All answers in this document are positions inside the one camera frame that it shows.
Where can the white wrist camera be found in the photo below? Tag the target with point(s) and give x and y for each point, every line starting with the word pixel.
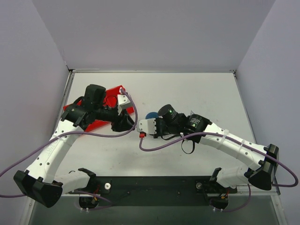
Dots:
pixel 147 126
pixel 123 103

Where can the blue plastic cup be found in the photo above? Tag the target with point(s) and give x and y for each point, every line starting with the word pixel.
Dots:
pixel 151 115

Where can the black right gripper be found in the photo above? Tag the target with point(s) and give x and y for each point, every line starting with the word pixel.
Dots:
pixel 158 127

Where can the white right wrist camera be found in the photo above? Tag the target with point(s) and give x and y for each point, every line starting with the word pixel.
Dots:
pixel 147 126

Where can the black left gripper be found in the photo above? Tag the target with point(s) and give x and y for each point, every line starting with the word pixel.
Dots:
pixel 121 120

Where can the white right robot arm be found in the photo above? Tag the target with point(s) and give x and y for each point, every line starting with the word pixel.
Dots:
pixel 258 167

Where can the red plastic compartment bin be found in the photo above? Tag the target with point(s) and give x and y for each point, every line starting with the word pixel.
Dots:
pixel 92 107

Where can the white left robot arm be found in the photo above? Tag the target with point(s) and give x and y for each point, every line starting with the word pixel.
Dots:
pixel 39 181

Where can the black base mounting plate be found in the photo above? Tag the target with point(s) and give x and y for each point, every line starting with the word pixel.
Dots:
pixel 154 191

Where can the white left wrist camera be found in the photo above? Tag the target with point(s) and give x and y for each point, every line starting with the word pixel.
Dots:
pixel 123 103

